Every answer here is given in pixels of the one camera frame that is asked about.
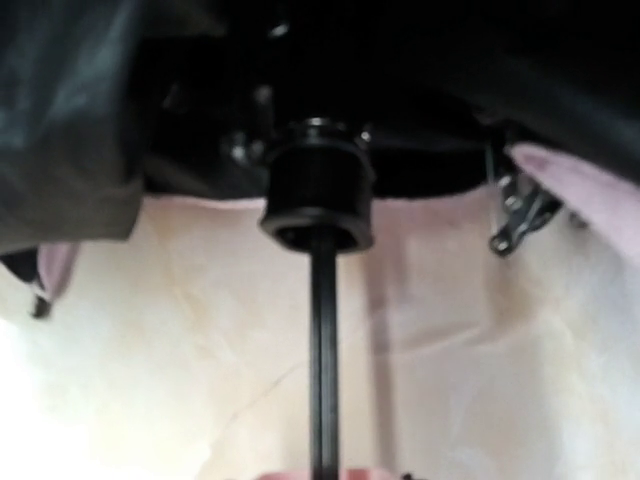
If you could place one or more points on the pink folding umbrella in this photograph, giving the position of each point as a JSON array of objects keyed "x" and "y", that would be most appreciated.
[{"x": 319, "y": 107}]

